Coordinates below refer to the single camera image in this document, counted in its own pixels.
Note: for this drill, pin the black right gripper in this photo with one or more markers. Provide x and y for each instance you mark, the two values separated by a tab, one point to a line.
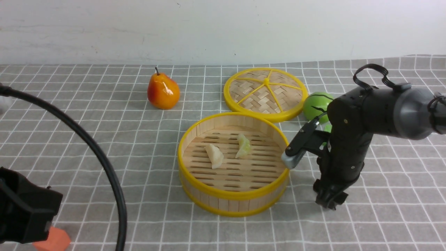
340	165

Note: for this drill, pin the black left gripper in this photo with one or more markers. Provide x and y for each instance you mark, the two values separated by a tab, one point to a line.
26	210

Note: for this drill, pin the green toy dumpling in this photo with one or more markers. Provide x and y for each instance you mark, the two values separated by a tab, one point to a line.
244	146

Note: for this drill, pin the white toy dumpling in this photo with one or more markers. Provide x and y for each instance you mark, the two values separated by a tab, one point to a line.
215	155

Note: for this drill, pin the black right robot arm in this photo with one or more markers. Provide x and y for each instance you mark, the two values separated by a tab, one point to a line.
376	107

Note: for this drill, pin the yellow woven steamer lid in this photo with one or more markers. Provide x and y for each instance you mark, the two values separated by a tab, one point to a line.
265	92

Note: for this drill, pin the bamboo steamer tray yellow rim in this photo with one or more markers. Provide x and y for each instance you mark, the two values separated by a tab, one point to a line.
240	187

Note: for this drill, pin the green wooden cube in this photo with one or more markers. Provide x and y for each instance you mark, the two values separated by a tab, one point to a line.
327	128

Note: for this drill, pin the orange wooden block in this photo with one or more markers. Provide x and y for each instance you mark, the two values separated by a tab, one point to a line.
58	240

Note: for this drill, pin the green toy watermelon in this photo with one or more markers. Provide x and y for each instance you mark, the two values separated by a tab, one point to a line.
316	104

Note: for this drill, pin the grey checkered tablecloth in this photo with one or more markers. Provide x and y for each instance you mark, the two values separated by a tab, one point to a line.
398	204

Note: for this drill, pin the orange yellow toy pear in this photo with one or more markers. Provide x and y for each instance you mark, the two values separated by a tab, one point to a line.
162	92

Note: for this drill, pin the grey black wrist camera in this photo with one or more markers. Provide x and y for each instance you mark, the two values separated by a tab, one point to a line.
308	139

